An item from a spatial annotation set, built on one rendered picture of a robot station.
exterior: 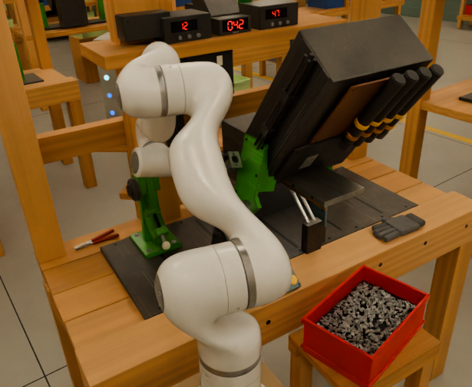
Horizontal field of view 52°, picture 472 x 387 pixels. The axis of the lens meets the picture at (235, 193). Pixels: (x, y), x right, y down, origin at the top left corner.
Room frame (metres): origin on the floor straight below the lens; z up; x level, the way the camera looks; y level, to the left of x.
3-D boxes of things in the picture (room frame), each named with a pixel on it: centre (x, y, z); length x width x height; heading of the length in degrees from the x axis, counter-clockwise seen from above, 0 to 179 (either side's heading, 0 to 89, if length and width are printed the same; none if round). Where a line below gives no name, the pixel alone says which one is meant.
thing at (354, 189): (1.42, -0.23, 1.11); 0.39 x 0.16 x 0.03; 30
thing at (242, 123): (1.64, -0.13, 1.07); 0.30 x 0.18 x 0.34; 120
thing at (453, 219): (1.22, -0.25, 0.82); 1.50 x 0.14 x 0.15; 120
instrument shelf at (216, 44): (1.69, 0.02, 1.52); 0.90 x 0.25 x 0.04; 120
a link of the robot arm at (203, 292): (0.65, 0.05, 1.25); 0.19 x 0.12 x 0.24; 108
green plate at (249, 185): (1.38, -0.08, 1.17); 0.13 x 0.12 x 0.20; 120
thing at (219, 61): (1.59, 0.09, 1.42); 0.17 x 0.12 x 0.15; 120
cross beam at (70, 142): (1.79, 0.08, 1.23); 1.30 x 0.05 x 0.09; 120
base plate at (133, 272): (1.47, -0.11, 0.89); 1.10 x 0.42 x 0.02; 120
